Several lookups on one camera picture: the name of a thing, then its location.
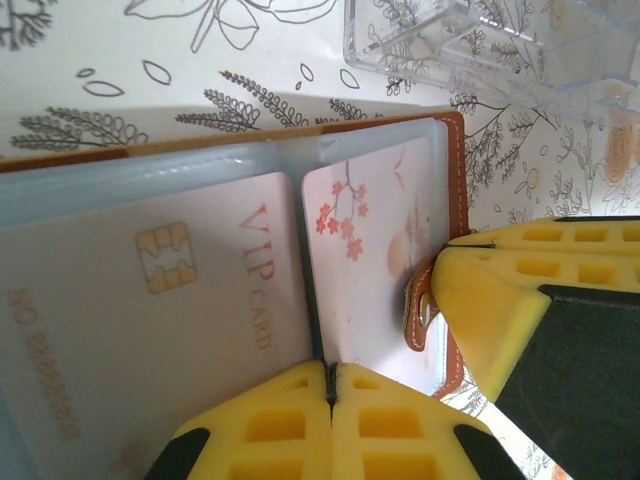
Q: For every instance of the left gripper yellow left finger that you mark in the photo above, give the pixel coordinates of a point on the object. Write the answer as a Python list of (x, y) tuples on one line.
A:
[(270, 440)]

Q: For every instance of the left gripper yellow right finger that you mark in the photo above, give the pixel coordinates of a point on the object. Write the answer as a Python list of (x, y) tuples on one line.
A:
[(400, 440)]

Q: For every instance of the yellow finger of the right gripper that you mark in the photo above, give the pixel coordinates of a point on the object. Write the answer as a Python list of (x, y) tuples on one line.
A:
[(500, 310), (575, 234)]

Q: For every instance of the white VIP chip card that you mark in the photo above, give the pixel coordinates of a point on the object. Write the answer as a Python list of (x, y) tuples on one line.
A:
[(150, 325)]

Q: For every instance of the brown leather card holder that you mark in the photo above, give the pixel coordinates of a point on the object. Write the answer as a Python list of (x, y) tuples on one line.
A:
[(200, 165)]

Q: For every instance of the pink blossom plastic card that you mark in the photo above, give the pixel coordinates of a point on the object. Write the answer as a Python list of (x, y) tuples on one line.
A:
[(370, 280)]

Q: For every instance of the clear acrylic organizer box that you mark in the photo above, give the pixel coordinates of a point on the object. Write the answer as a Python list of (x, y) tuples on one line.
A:
[(450, 30)]

